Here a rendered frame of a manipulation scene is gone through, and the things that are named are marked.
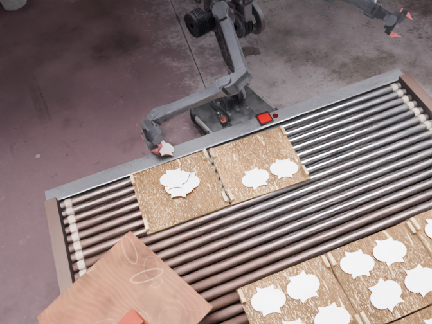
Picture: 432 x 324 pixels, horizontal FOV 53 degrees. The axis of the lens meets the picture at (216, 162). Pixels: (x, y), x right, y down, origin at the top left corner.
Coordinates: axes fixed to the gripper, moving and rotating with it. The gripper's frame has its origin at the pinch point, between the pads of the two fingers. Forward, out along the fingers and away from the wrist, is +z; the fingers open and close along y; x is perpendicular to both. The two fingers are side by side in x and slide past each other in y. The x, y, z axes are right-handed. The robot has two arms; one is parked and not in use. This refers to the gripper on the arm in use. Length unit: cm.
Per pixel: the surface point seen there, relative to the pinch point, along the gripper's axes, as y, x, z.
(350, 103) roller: -22, -107, 9
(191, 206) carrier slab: -36.5, -2.2, 5.7
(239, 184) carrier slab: -37.6, -28.2, 5.9
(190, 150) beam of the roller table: -5.2, -16.9, 8.3
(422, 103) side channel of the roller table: -44, -138, 7
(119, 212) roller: -21.0, 29.3, 7.6
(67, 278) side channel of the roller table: -42, 61, 4
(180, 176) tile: -21.1, -4.3, 2.0
